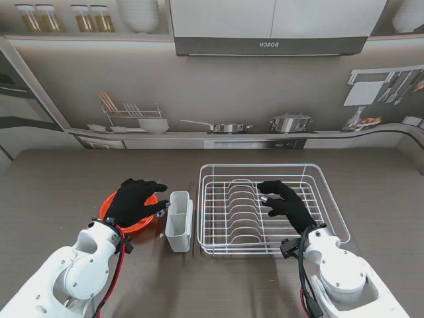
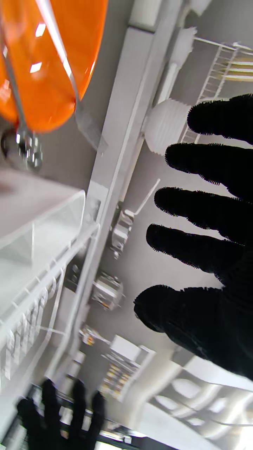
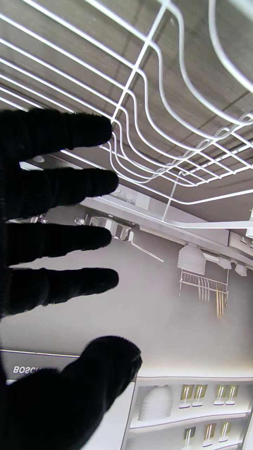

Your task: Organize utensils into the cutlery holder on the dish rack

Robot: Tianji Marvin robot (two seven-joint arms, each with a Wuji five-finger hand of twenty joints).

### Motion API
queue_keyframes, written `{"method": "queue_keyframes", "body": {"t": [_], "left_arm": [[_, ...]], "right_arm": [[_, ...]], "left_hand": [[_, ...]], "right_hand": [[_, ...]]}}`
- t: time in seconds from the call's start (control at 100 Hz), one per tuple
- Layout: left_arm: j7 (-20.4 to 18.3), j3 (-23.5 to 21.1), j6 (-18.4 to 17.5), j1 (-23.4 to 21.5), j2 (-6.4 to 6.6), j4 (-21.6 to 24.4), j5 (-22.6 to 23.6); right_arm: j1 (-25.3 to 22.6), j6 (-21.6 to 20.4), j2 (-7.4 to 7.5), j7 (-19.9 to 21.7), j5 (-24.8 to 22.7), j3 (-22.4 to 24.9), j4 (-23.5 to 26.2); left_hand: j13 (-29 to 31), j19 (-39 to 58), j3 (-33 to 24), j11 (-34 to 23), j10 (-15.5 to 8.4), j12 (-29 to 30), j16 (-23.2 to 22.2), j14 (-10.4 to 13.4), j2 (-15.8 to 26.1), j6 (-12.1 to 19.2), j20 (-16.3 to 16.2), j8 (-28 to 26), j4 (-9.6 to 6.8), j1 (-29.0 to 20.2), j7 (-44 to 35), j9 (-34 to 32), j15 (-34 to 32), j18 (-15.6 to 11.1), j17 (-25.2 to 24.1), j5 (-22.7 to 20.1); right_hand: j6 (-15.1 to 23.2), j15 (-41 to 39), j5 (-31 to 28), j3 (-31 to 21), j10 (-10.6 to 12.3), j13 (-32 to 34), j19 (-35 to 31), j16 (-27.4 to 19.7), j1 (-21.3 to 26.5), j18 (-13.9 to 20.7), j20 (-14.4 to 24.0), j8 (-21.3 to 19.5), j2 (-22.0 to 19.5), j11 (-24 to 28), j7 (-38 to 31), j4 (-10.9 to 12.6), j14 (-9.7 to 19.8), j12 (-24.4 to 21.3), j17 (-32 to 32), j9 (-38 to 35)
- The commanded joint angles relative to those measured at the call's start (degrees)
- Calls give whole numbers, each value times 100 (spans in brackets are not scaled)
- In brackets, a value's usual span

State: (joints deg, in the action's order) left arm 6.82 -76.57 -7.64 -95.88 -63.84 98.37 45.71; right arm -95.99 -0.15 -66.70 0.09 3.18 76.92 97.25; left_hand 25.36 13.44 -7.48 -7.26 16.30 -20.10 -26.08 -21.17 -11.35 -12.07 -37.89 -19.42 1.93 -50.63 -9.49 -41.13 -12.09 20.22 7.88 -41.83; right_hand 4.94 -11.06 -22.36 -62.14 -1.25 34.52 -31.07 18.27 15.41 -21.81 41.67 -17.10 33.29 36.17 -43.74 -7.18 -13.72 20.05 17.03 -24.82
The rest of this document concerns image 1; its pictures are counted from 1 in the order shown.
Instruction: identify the white wire dish rack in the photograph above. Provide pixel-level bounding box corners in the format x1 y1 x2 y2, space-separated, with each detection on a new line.
196 163 351 258

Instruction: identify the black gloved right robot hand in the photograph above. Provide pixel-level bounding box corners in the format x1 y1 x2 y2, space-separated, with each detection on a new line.
257 180 316 235

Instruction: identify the black red right arm cable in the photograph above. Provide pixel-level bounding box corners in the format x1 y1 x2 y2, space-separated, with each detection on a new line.
296 227 325 318

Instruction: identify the red black left arm cable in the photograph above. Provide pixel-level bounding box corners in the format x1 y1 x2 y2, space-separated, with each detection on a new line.
95 225 133 318

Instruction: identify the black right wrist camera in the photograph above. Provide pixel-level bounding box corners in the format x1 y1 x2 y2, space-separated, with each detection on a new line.
280 238 303 260

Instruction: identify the printed kitchen backdrop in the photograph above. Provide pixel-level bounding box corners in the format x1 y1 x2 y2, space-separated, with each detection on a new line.
0 0 424 176

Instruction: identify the orange plastic bowl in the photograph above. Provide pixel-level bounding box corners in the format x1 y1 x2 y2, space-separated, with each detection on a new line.
99 190 159 235

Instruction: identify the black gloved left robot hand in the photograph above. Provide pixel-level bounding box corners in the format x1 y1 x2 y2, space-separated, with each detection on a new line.
106 178 171 229

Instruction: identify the white plastic utensil holder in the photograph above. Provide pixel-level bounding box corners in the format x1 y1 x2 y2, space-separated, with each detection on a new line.
164 190 194 254

